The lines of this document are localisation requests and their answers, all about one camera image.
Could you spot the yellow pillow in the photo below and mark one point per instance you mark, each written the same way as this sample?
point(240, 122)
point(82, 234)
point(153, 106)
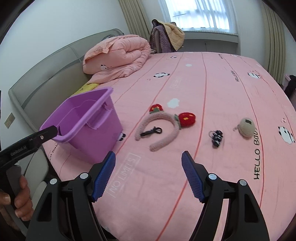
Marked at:
point(85, 88)

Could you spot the lilac storage box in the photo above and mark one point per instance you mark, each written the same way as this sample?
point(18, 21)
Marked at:
point(291, 88)

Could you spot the chair with draped clothes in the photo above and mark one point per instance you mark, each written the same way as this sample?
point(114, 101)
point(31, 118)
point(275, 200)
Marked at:
point(165, 37)

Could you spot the beige fuzzy pouch keychain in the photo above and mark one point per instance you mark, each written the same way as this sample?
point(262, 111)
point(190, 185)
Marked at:
point(246, 127)

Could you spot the beige curtain left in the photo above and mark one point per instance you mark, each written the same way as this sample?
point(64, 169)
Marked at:
point(136, 18)

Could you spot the folded pink quilt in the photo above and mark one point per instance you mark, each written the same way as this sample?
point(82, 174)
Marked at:
point(115, 58)

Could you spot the purple plastic storage bin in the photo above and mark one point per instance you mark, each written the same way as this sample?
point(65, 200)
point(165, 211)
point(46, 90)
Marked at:
point(88, 124)

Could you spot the wall power socket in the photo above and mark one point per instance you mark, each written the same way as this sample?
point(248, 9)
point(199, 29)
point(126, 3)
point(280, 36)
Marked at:
point(10, 119)

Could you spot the grey padded headboard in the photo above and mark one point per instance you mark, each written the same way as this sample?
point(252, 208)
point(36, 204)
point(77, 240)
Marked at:
point(51, 81)

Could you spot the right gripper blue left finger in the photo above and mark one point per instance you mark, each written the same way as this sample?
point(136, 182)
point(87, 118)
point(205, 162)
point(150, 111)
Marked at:
point(100, 175)

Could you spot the pink printed bed sheet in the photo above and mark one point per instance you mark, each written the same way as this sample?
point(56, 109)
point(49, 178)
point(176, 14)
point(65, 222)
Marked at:
point(148, 196)

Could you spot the black clothes on box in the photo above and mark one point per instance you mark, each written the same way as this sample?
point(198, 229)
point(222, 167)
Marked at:
point(292, 84)

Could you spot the pink fuzzy flower headband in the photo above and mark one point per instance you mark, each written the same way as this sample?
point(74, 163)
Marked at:
point(166, 125)

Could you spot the window with sheer curtain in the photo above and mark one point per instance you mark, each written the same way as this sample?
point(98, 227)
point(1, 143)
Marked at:
point(201, 15)

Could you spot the person's left hand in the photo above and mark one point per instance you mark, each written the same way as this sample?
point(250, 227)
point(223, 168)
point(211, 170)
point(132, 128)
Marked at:
point(23, 203)

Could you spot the beige curtain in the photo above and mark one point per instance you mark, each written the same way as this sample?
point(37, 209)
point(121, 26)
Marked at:
point(136, 18)
point(275, 51)

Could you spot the beige curtain right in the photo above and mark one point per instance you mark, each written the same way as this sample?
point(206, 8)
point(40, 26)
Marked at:
point(275, 51)

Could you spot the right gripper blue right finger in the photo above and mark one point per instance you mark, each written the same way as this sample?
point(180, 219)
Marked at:
point(195, 174)

